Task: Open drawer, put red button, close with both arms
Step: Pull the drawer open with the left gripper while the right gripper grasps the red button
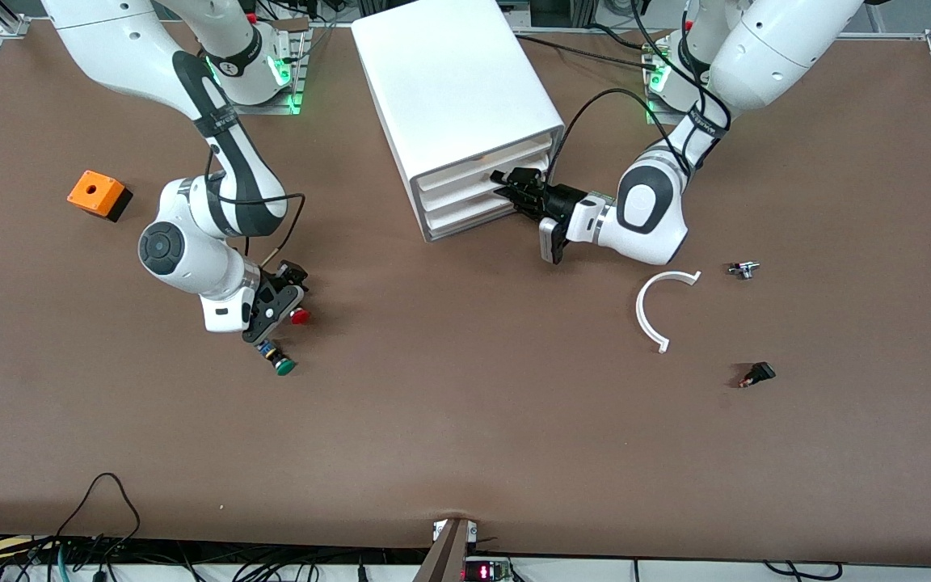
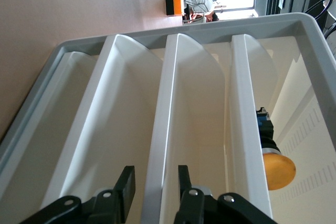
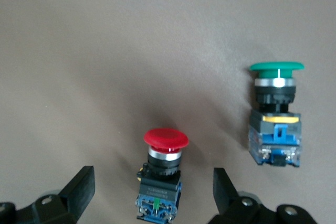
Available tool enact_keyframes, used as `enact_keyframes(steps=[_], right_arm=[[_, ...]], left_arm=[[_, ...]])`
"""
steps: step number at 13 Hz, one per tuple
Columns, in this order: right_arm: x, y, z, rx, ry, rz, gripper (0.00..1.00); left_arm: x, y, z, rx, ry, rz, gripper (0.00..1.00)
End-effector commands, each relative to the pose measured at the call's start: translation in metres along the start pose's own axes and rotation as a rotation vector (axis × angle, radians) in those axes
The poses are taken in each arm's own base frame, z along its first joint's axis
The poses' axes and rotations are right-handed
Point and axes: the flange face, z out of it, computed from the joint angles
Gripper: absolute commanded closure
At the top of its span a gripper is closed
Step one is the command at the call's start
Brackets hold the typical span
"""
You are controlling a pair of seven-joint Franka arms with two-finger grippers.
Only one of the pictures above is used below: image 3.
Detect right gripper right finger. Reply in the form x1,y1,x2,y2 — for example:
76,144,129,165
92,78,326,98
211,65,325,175
208,167,320,224

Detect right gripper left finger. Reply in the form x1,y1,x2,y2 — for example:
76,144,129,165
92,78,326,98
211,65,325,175
0,165,96,224

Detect red mushroom push button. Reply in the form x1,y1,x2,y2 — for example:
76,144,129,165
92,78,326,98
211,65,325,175
135,127,190,222

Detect green mushroom push button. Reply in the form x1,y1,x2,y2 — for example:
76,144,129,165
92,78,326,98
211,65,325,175
248,61,305,168

